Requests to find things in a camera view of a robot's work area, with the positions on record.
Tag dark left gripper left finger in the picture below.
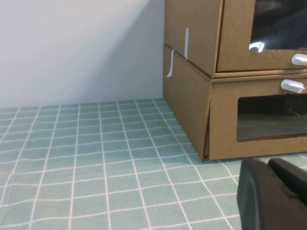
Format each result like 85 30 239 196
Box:
236 157 307 230

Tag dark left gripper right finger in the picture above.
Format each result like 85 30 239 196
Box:
267 157 307 206

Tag straight white tape strip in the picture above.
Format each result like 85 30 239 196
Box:
184 27 189 60

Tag white plastic drawer handle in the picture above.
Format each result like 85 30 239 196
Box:
280 79 306 93
291 54 307 66

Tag green checked tablecloth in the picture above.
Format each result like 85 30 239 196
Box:
0 98 307 230

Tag curled white tape strip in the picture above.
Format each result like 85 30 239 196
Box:
165 49 175 78

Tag cardboard drawer with window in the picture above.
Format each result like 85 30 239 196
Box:
215 0 307 72
208 78 307 161

